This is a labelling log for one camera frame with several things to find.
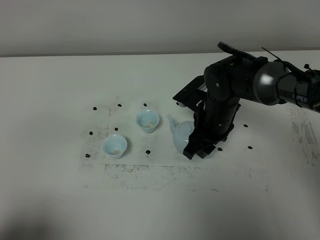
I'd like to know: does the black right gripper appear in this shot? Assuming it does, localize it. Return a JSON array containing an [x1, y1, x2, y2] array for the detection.
[[173, 76, 240, 160]]

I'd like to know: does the light blue porcelain teapot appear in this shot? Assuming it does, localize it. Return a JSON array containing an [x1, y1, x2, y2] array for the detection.
[[167, 114, 195, 154]]

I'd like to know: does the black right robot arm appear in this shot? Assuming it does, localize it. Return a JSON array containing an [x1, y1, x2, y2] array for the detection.
[[174, 42, 320, 159]]

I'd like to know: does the light blue far teacup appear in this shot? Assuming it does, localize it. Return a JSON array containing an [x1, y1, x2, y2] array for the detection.
[[136, 109, 160, 134]]

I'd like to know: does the light blue teacup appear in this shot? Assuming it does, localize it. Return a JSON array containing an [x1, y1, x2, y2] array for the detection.
[[136, 109, 160, 134], [102, 134, 128, 159]]

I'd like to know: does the light blue near teacup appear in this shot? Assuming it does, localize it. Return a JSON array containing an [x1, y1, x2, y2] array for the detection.
[[102, 134, 128, 159]]

